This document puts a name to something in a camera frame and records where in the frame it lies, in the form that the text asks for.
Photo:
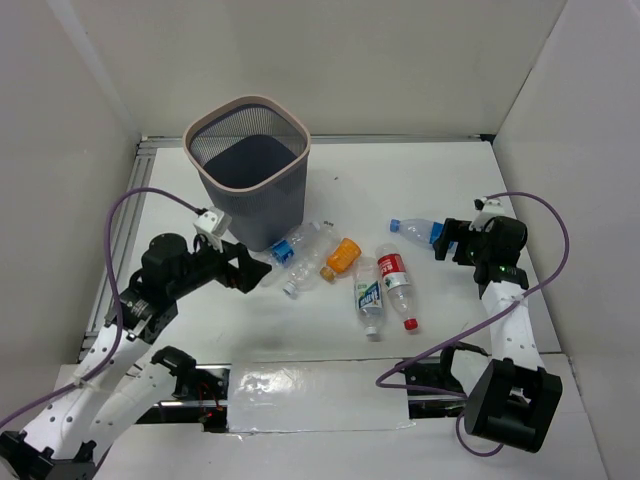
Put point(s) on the bottle red label red cap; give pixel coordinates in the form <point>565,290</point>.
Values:
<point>398,285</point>

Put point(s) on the grey mesh waste bin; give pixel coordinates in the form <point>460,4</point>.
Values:
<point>251,155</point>

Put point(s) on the clear bottle blue label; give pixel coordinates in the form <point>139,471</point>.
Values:
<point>282,254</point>

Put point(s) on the clear bottle blue cap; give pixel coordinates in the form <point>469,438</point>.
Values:
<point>420,232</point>

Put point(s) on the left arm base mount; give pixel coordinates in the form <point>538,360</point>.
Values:
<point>203,402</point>

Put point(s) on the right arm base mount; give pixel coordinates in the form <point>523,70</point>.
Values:
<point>430,405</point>

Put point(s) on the clear bottle white cap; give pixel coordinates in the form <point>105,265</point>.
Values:
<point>305,271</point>

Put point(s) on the silver tape sheet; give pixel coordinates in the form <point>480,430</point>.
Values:
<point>325,396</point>

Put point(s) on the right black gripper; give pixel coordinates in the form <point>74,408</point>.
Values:
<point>458,230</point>

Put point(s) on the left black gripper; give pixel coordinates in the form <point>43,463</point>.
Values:
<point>231,267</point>

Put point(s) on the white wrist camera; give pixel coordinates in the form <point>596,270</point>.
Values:
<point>212,223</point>
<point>487,210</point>

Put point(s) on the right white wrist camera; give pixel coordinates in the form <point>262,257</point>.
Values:
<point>487,210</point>

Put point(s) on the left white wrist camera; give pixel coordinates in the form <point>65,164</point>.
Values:
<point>212,223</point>

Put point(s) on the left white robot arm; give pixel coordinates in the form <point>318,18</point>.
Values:
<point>76,429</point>

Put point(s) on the orange juice bottle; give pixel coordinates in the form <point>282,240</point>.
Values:
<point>340,260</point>

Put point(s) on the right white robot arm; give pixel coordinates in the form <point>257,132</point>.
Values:
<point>511,397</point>

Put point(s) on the bottle green white label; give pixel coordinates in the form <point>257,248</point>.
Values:
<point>368,298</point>

